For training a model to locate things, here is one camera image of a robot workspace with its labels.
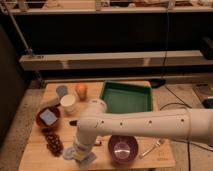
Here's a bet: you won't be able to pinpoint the white towel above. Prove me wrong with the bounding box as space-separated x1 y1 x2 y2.
63 147 96 168

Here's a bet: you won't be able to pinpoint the black handled knife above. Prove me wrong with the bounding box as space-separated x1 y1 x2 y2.
69 120 77 126

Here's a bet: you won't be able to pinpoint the black floor cables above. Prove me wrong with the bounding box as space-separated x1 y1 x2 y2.
159 84 213 171

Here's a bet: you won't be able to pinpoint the green plastic tray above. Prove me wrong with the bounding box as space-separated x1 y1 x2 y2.
100 81 152 114

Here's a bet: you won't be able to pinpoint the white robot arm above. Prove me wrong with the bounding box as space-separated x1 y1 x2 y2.
73 99 213 161

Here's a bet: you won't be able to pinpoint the blue sponge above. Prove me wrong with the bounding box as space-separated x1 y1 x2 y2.
40 109 57 126

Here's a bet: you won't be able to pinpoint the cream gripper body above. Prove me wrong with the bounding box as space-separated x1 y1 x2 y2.
73 142 91 161

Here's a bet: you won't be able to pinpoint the purple bowl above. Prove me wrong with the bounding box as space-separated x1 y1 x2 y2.
108 135 139 164

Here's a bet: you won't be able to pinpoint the small blue grey lid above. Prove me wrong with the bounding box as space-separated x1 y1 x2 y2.
56 85 68 98

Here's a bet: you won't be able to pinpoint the dark grape bunch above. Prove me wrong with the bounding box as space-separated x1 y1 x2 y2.
42 129 63 157

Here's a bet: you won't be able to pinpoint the white cup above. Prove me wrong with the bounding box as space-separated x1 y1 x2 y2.
60 94 76 114

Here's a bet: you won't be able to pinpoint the metal shelf rack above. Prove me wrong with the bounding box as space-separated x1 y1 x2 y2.
0 0 213 80

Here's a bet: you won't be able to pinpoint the silver fork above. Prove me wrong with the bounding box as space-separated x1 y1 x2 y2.
139 139 165 159

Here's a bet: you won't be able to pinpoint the orange fruit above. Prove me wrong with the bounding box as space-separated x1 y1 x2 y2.
75 83 87 100

